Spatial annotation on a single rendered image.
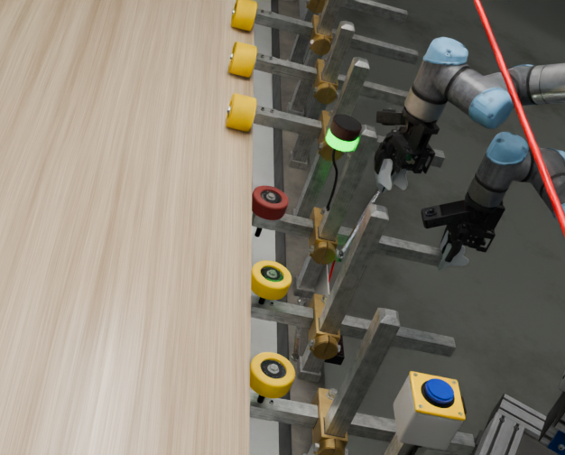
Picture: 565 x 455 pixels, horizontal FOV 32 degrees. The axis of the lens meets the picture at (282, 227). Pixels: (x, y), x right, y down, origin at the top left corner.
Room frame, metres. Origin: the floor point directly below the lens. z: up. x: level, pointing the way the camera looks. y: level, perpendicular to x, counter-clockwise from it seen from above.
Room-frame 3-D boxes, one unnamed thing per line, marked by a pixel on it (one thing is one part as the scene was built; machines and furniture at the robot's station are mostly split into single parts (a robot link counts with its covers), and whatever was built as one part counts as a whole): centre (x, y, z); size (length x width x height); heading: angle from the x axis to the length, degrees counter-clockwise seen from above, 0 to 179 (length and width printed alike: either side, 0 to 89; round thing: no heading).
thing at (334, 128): (1.71, -0.05, 1.14); 0.06 x 0.06 x 0.02
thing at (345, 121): (1.71, -0.05, 1.04); 0.06 x 0.06 x 0.22; 14
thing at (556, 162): (1.86, -0.48, 1.12); 0.11 x 0.11 x 0.08; 28
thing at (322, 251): (1.74, -0.09, 0.84); 0.14 x 0.06 x 0.05; 14
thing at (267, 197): (1.73, 0.05, 0.85); 0.08 x 0.08 x 0.11
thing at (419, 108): (1.75, -0.18, 1.23); 0.08 x 0.08 x 0.05
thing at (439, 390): (0.98, -0.27, 1.22); 0.04 x 0.04 x 0.02
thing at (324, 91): (2.23, 0.03, 0.94); 0.14 x 0.06 x 0.05; 14
